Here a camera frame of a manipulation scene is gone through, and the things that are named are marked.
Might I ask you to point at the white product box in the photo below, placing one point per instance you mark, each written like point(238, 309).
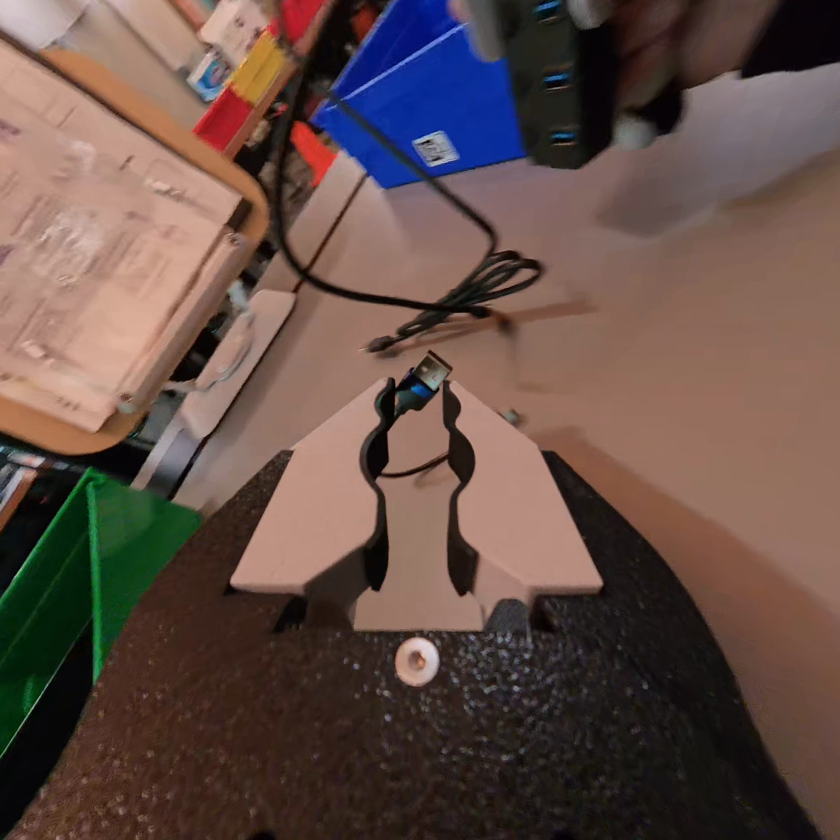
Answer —
point(226, 26)

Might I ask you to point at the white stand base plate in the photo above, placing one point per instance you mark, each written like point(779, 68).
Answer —
point(262, 328)

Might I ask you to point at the red plastic bin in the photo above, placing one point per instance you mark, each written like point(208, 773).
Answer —
point(223, 121)

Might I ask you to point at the blue plastic bin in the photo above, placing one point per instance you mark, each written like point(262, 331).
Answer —
point(426, 85)

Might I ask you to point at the green plastic bin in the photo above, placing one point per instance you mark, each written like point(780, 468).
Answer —
point(59, 590)

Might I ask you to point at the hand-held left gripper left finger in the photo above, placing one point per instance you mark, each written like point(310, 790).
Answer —
point(315, 512)

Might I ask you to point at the person's right hand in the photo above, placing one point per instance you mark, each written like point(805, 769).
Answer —
point(676, 46)

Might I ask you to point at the black usb hub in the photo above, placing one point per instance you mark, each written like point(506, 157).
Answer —
point(564, 85)

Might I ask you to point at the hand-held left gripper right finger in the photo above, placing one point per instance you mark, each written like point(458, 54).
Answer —
point(518, 518)

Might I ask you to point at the yellow plastic bin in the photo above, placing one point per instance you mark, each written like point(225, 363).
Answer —
point(259, 62)

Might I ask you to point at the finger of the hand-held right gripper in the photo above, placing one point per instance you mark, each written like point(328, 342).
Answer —
point(485, 26)

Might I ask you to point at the wooden document stand board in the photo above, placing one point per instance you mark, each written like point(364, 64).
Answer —
point(256, 203)

